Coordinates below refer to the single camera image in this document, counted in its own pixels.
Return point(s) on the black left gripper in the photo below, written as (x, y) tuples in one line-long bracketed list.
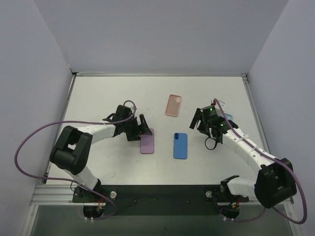
[(137, 128)]

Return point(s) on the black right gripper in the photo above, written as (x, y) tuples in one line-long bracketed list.
[(200, 122)]

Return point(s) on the pink phone case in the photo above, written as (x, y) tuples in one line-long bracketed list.
[(173, 105)]

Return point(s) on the light blue phone case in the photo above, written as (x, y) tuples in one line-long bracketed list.
[(229, 117)]

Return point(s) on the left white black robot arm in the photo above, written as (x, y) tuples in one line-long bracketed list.
[(71, 151)]

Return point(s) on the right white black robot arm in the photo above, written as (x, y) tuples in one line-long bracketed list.
[(273, 183)]

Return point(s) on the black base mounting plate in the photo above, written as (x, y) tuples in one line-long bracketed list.
[(133, 208)]

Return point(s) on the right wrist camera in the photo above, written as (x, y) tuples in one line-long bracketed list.
[(217, 102)]

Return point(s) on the aluminium left frame rail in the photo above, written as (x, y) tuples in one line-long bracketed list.
[(60, 126)]

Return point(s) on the aluminium back frame rail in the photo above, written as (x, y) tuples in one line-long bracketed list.
[(192, 74)]

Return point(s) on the aluminium front frame rail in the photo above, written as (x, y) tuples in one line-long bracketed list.
[(54, 195)]

